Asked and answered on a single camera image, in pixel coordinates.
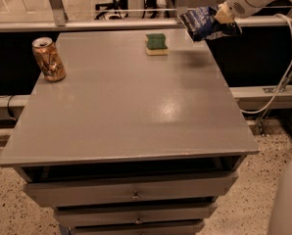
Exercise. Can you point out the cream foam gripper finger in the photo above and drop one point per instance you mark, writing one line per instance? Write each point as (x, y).
(224, 15)

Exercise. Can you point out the grey drawer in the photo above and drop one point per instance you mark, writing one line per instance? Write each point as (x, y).
(189, 227)
(131, 189)
(143, 213)

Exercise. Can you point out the top grey drawer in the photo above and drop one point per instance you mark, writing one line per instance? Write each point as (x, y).
(131, 189)

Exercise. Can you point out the blue kettle chip bag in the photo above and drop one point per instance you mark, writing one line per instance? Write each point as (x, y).
(201, 24)

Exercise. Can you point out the black office chair base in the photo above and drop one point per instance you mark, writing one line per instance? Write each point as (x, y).
(110, 4)

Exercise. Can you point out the gold drink can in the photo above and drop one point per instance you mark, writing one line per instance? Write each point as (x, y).
(46, 55)

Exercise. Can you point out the metal window rail frame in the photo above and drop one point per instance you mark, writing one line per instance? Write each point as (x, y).
(74, 15)

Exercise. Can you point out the middle grey drawer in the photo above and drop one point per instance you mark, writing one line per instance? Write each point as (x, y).
(143, 213)

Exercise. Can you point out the bottom grey drawer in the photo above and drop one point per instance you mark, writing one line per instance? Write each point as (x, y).
(189, 227)

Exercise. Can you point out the green and yellow sponge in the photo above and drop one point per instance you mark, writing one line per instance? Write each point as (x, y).
(156, 44)

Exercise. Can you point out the grey drawer cabinet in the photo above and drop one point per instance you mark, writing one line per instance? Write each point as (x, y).
(121, 113)

